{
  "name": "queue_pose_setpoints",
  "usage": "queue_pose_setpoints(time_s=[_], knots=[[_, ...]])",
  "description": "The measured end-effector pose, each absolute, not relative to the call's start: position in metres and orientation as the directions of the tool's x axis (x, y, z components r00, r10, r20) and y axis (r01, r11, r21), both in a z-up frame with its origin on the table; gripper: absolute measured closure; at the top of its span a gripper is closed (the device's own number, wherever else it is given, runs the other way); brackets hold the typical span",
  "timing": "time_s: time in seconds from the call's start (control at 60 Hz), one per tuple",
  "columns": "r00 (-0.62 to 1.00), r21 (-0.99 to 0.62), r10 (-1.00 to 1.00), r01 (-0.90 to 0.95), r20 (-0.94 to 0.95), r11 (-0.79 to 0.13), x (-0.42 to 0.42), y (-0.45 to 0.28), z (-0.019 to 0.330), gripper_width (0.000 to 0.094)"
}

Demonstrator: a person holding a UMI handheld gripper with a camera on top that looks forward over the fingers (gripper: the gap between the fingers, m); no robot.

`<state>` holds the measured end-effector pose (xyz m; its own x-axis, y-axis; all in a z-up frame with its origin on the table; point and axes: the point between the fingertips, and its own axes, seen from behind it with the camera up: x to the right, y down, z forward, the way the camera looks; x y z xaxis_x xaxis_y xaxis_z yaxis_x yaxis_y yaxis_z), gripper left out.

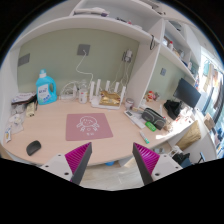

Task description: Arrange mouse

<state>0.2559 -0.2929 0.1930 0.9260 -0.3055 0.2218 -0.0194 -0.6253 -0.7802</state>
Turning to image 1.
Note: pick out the white remote control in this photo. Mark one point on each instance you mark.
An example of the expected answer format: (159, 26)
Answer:
(134, 119)

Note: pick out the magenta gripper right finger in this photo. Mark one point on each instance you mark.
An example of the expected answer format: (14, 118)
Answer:
(146, 160)

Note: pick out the black computer mouse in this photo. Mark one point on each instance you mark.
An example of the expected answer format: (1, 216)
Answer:
(33, 147)

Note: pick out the green small box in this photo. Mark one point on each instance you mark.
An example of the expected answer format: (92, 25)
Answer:
(150, 126)

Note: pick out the pink mouse pad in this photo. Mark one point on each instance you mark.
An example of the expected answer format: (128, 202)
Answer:
(90, 126)

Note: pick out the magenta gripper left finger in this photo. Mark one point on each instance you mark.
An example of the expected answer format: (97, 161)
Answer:
(77, 160)

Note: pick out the black computer monitor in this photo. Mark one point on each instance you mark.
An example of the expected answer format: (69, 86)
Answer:
(187, 93)

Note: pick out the gold foil packet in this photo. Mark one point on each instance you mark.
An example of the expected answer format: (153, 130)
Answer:
(109, 99)

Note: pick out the white small bottle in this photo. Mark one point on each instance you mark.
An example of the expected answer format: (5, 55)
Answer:
(83, 94)

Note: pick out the white wifi router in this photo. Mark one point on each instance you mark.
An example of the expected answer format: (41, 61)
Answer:
(94, 95)

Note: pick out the grey wall socket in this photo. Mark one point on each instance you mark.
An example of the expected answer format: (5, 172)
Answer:
(83, 49)

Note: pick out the white wall shelf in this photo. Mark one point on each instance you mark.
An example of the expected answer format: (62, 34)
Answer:
(135, 19)

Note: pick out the blue detergent bottle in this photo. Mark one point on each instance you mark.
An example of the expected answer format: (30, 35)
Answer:
(45, 88)

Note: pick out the snack packets pile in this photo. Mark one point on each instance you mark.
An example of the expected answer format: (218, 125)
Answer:
(18, 112)

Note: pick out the white power strip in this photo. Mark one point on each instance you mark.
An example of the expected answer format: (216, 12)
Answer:
(67, 97)

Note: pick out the black bag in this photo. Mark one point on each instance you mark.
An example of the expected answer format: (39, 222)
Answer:
(173, 108)

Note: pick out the green marker pen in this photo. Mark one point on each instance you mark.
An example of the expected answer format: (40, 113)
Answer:
(144, 137)

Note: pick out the black pencil case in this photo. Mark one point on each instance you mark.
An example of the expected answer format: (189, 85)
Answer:
(155, 118)

